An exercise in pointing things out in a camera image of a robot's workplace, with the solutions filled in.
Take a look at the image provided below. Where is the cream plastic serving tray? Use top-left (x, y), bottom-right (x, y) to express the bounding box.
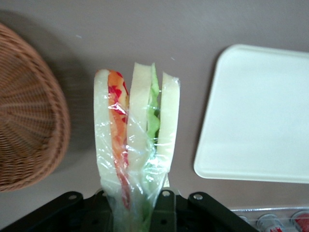
top-left (193, 43), bottom-right (309, 184)

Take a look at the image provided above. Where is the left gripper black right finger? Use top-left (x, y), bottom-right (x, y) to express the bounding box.
top-left (149, 189), bottom-right (260, 232)

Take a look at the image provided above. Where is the red cola bottle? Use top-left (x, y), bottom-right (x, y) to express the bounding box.
top-left (257, 214), bottom-right (286, 232)
top-left (291, 210), bottom-right (309, 232)

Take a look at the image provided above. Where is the plastic-wrapped triangle sandwich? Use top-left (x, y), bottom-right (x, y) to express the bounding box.
top-left (93, 62), bottom-right (181, 232)

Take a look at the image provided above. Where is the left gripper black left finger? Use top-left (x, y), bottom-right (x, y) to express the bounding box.
top-left (0, 190), bottom-right (114, 232)

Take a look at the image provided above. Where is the brown wicker basket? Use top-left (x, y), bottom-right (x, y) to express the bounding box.
top-left (0, 23), bottom-right (71, 193)

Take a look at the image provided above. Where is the clear acrylic bottle rack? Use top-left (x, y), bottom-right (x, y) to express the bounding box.
top-left (230, 206), bottom-right (309, 232)

